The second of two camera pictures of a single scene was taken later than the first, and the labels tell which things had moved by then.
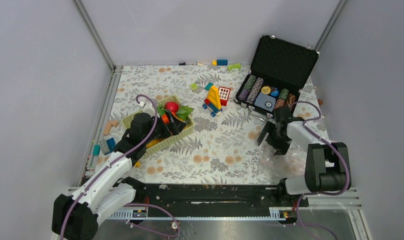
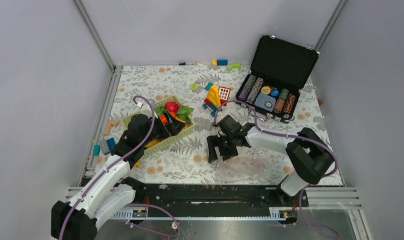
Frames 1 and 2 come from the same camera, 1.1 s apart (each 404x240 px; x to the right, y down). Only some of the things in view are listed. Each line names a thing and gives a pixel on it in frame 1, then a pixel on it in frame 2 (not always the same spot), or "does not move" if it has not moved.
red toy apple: (173, 106) does not move
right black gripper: (281, 148) to (213, 141)
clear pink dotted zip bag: (291, 163) to (244, 168)
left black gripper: (175, 126) does not move
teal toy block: (208, 86) does not move
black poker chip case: (278, 70) does not move
